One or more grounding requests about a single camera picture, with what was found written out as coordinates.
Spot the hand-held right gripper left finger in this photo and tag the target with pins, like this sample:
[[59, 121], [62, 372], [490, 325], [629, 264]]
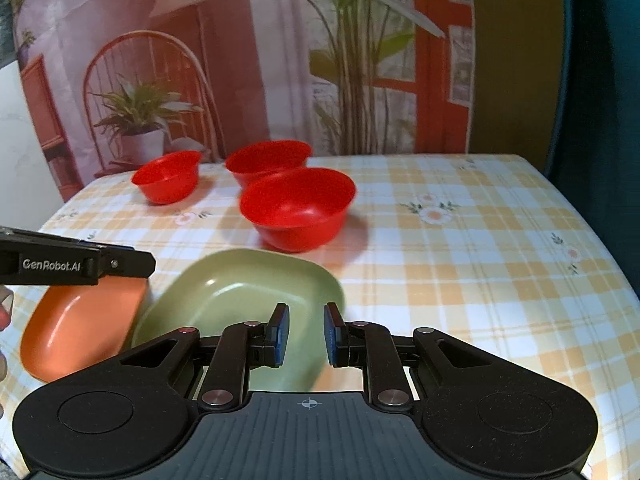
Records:
[[281, 335]]

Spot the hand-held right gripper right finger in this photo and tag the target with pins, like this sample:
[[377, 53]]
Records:
[[331, 335]]

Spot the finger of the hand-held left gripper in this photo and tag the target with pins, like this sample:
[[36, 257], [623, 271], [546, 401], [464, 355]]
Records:
[[131, 263]]

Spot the green plate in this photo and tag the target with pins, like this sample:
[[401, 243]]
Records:
[[235, 290]]

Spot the orange plate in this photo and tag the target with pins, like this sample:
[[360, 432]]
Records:
[[80, 330]]

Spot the small red bowl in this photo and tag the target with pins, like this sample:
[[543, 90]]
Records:
[[167, 177]]

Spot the large red bowl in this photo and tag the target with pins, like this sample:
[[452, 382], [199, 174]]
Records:
[[295, 210]]

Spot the yellow checked floral tablecloth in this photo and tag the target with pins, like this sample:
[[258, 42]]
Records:
[[475, 285]]

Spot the medium red bowl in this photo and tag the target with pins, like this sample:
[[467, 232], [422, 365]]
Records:
[[265, 157]]

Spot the dark teal curtain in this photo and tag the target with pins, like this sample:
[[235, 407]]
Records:
[[600, 85]]

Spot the printed wall backdrop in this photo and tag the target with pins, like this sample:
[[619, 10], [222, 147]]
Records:
[[280, 60]]

